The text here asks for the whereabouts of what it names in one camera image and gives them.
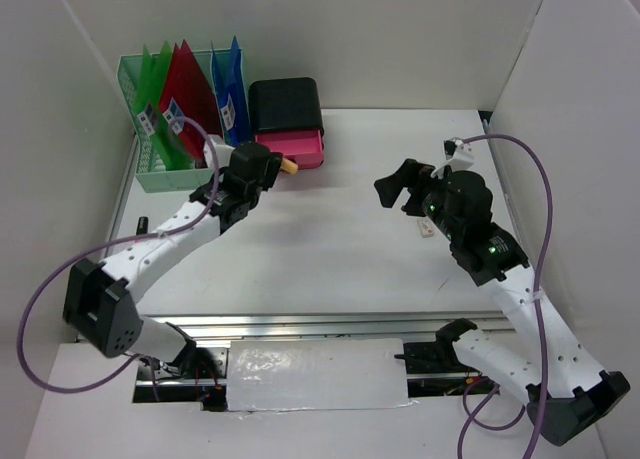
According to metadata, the black pink drawer unit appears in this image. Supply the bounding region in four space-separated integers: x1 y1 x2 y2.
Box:
248 77 325 169

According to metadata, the blue clip file folder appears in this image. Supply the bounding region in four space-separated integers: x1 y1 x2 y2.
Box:
210 36 253 147

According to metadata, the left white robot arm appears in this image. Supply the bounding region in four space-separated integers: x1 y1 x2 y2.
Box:
62 142 285 378

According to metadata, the red clip file folder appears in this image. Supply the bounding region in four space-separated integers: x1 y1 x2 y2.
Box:
158 40 224 168

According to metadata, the white foil covered panel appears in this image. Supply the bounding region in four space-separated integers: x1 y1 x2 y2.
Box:
226 338 410 412

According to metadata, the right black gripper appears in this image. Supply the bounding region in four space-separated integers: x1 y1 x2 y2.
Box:
373 157 461 241

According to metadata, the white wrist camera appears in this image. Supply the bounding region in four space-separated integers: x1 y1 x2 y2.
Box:
203 134 234 169
431 138 475 179

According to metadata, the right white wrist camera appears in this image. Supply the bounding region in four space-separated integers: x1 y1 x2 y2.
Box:
431 138 475 179

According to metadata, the aluminium rail frame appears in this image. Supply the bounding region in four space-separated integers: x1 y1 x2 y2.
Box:
77 108 557 340

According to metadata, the black orange highlighter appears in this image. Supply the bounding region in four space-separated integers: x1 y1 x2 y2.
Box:
136 216 149 235

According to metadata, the mint green file organizer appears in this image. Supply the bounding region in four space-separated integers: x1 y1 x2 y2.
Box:
116 48 260 194

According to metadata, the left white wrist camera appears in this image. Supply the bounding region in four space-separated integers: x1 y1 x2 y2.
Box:
203 134 234 169

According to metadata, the orange highlighter clear cap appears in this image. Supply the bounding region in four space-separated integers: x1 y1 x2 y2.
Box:
280 158 298 174

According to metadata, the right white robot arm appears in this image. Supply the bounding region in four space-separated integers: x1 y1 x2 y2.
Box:
374 159 630 446

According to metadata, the green clip file folder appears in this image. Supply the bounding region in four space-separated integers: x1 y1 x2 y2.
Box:
133 41 191 171

